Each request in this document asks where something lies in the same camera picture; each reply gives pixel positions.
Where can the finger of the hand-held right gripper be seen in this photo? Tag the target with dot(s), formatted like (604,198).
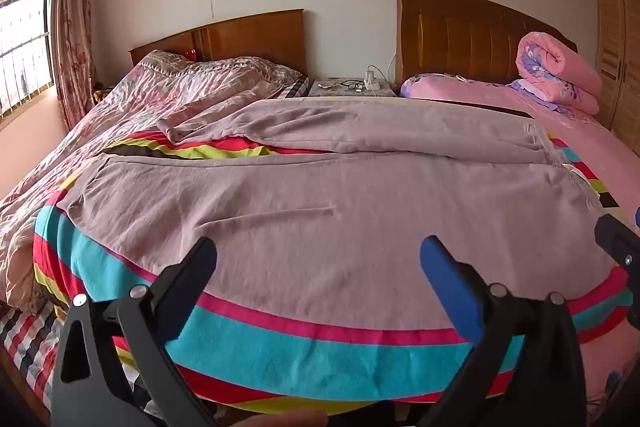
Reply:
(617,239)

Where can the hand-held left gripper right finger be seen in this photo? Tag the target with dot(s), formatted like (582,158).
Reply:
(450,287)

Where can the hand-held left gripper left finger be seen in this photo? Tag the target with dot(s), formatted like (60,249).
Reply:
(186,289)

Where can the mauve fleece pants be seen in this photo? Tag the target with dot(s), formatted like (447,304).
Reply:
(325,207)

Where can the person's left hand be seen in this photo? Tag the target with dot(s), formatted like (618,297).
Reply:
(280,419)

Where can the striped colourful blanket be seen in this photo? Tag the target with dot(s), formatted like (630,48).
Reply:
(250,347)

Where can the pink bed sheet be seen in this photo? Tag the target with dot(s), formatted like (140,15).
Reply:
(600,142)

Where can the checkered bed sheet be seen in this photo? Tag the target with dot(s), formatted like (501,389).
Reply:
(30,337)

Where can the rolled pink floral quilt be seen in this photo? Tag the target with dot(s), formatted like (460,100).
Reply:
(555,72)

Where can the light wooden wardrobe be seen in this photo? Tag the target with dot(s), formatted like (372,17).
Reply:
(620,57)

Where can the purple floral pillow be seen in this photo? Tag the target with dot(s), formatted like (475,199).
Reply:
(450,86)

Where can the brown patterned item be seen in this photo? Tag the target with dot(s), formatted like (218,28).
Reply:
(99,94)

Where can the white power strip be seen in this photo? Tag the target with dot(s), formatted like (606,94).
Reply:
(371,82)

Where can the black eyeglasses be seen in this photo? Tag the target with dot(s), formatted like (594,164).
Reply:
(351,84)

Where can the bedside table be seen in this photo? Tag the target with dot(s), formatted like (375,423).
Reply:
(330,90)

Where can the small red object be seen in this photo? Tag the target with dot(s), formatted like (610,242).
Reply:
(190,54)

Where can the padded wooden headboard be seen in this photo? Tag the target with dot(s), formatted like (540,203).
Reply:
(460,37)

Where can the plain wooden headboard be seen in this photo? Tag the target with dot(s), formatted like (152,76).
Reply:
(250,37)

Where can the pink floral curtain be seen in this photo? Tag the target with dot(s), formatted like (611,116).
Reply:
(75,32)

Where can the barred window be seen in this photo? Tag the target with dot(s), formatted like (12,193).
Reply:
(25,32)

